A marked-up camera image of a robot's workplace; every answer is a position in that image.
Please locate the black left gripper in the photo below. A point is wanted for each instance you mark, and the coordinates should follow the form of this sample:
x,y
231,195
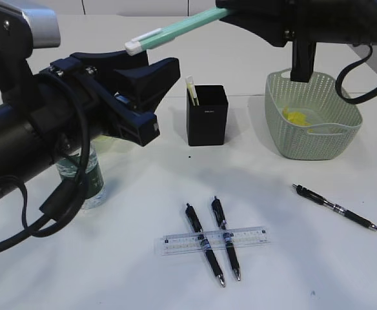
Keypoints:
x,y
127,87

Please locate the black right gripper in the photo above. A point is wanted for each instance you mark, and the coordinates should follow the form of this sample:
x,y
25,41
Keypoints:
x,y
303,23

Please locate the teal pen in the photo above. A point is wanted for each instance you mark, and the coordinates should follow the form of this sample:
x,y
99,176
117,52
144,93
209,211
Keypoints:
x,y
161,36

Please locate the yellow pen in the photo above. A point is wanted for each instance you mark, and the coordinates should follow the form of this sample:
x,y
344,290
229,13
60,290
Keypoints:
x,y
189,80

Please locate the yellow waste paper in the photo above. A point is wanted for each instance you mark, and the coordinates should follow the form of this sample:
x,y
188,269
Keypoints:
x,y
297,120

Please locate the clear water bottle green label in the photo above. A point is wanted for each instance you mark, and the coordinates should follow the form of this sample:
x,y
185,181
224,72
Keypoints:
x,y
96,194

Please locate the black gel pen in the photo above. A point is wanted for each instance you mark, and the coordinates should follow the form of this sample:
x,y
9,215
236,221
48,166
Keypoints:
x,y
320,200
227,238
204,244

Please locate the clear plastic ruler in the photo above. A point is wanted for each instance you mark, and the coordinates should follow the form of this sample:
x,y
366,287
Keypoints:
x,y
189,243

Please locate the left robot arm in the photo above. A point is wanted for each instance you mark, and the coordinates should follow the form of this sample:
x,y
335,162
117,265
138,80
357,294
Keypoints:
x,y
46,116

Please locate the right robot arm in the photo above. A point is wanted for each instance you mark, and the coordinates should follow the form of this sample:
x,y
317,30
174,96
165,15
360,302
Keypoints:
x,y
368,10

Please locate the black square pen holder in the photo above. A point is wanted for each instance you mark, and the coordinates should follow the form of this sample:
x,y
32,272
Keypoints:
x,y
206,122

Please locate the green plastic woven basket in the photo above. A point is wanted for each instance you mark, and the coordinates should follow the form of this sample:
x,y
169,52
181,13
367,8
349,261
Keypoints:
x,y
335,122

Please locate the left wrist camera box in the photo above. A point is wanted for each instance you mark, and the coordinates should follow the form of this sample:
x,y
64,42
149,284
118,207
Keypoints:
x,y
25,26

